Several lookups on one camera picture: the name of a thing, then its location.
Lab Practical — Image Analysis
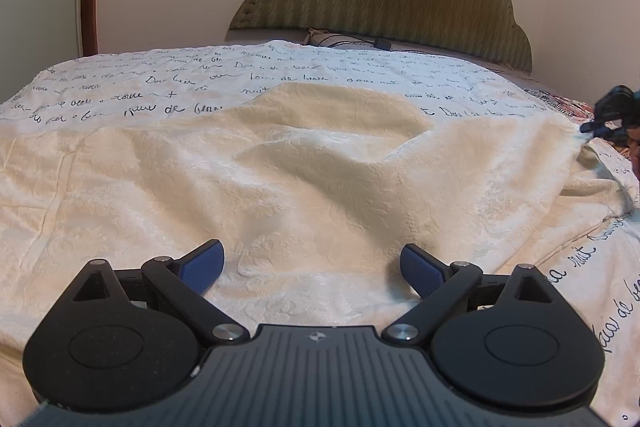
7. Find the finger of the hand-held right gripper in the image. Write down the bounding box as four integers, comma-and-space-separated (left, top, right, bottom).
579, 119, 610, 138

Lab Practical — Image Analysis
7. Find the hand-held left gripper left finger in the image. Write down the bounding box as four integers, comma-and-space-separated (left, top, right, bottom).
72, 239, 251, 348

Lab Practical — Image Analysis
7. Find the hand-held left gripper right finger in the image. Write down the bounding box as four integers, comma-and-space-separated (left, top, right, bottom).
382, 243, 557, 348

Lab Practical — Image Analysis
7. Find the cream textured blanket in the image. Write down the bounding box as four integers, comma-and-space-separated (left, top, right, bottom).
0, 82, 639, 427

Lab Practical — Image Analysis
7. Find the patterned pillow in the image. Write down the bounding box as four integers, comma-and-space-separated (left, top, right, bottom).
304, 28, 396, 52

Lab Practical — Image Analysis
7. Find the white script-print blanket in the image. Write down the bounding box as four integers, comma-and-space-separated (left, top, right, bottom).
0, 40, 640, 427

